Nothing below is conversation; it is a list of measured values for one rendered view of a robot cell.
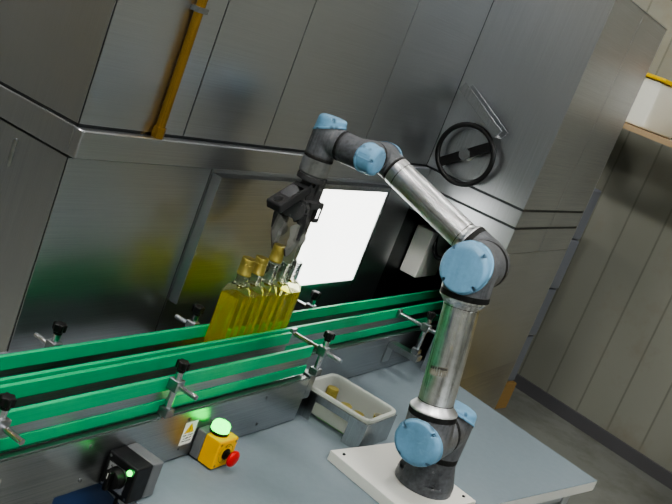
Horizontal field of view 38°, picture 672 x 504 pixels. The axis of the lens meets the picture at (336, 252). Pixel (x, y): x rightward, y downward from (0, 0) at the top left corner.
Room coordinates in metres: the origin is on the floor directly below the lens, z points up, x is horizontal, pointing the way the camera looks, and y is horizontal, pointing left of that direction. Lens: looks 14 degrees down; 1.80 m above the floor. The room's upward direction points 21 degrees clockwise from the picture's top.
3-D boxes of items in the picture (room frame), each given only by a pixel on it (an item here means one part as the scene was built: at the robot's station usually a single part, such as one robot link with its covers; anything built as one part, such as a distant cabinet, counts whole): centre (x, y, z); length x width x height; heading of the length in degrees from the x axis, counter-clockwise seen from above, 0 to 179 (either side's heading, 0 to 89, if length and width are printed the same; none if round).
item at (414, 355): (3.00, -0.33, 0.90); 0.17 x 0.05 x 0.23; 63
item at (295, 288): (2.46, 0.08, 0.99); 0.06 x 0.06 x 0.21; 63
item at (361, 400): (2.49, -0.18, 0.80); 0.22 x 0.17 x 0.09; 63
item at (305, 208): (2.38, 0.12, 1.32); 0.09 x 0.08 x 0.12; 152
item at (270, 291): (2.36, 0.13, 0.99); 0.06 x 0.06 x 0.21; 62
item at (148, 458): (1.76, 0.22, 0.79); 0.08 x 0.08 x 0.08; 63
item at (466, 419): (2.27, -0.41, 0.94); 0.13 x 0.12 x 0.14; 155
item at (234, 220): (2.67, 0.13, 1.15); 0.90 x 0.03 x 0.34; 153
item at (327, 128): (2.38, 0.12, 1.48); 0.09 x 0.08 x 0.11; 65
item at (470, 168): (3.22, -0.28, 1.49); 0.21 x 0.05 x 0.21; 63
